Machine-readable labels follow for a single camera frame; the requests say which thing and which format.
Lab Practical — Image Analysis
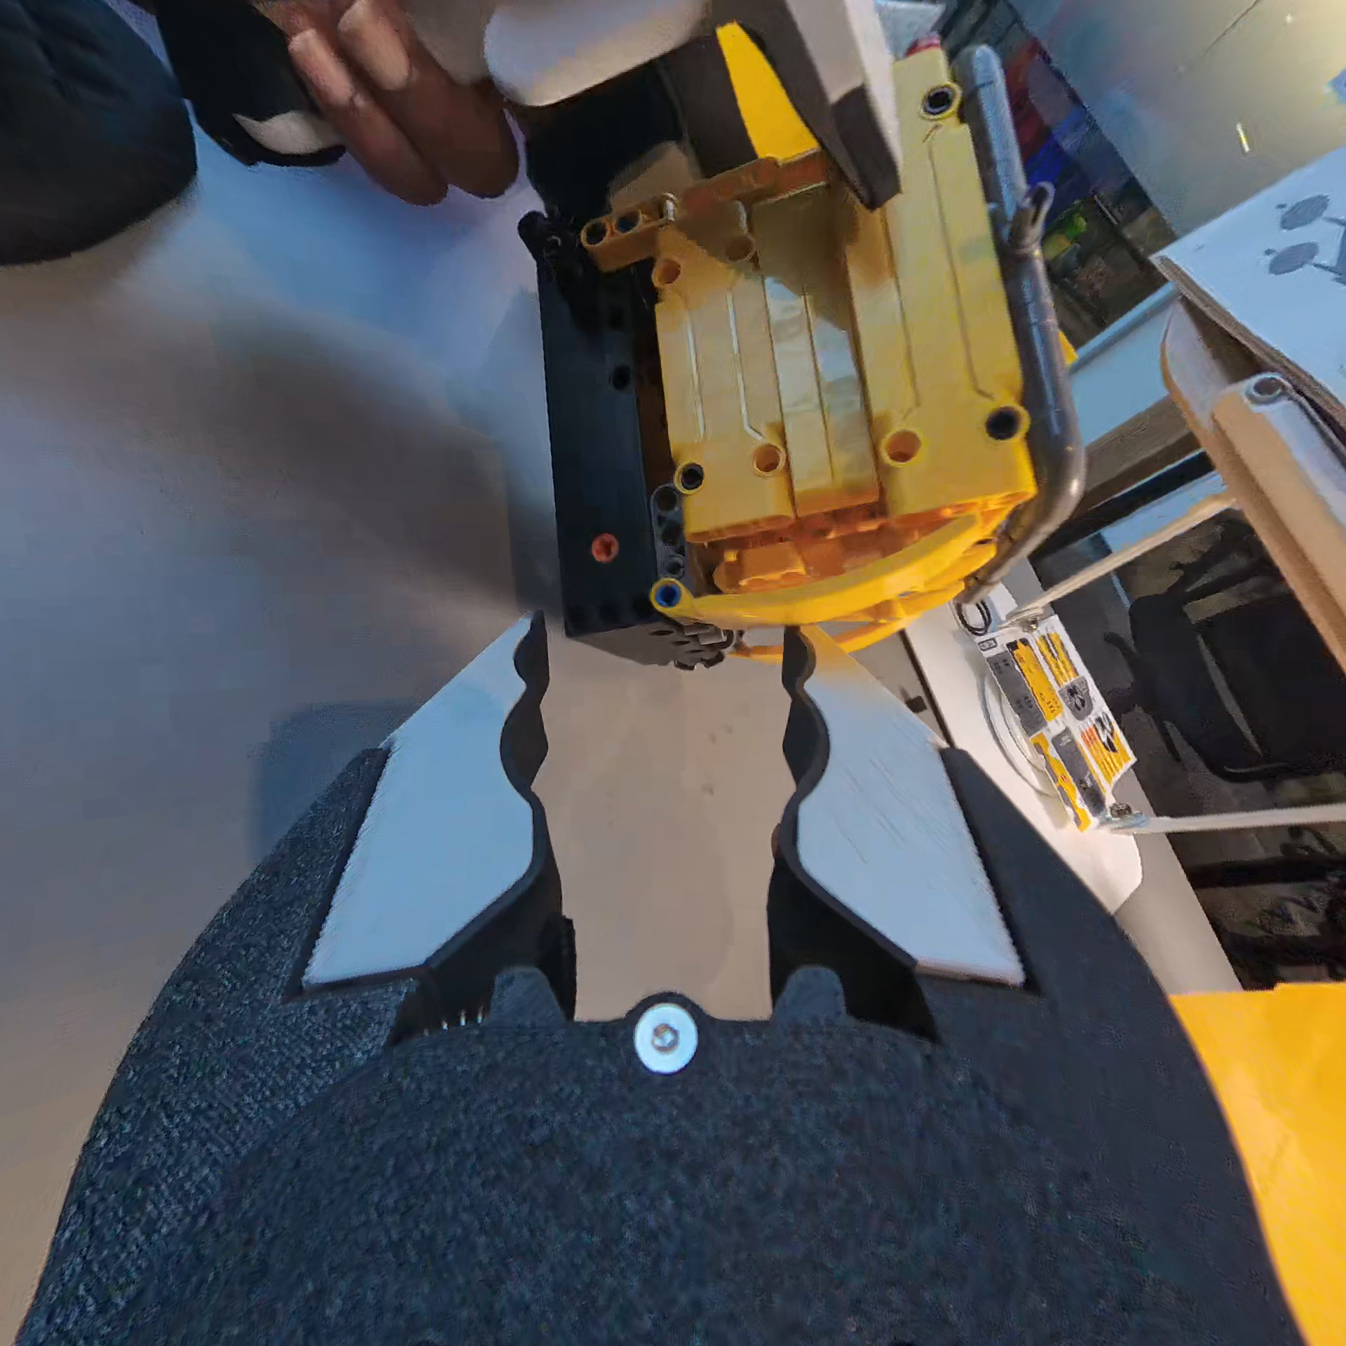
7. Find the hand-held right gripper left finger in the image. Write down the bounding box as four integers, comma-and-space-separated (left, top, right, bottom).
302, 615, 574, 1000

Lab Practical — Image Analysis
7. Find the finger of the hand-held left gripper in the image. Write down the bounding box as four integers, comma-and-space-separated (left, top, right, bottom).
716, 0, 911, 211

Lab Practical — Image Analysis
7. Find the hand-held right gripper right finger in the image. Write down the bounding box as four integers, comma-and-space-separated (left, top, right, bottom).
764, 628, 1032, 1000

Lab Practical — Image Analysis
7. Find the yellow toy brick vehicle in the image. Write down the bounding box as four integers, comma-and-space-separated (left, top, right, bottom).
520, 20, 1085, 670

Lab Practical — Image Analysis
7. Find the grey desk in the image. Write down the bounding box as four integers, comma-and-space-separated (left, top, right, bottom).
0, 85, 1242, 1346

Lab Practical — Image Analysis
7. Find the person's left hand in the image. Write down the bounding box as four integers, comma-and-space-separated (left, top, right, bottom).
275, 0, 522, 207

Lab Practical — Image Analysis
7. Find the building instruction booklet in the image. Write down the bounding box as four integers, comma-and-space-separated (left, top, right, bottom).
980, 612, 1141, 833

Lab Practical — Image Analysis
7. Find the frosted glass partition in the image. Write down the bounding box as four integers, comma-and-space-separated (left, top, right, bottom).
1009, 0, 1346, 234

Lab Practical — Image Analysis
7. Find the printed picture sheet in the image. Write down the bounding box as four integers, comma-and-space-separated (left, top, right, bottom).
1157, 137, 1346, 422

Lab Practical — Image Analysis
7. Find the yellow plastic bin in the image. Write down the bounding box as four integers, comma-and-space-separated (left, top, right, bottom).
1167, 985, 1346, 1346

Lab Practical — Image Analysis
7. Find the beige stand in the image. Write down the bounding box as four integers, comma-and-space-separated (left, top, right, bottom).
956, 308, 1346, 842

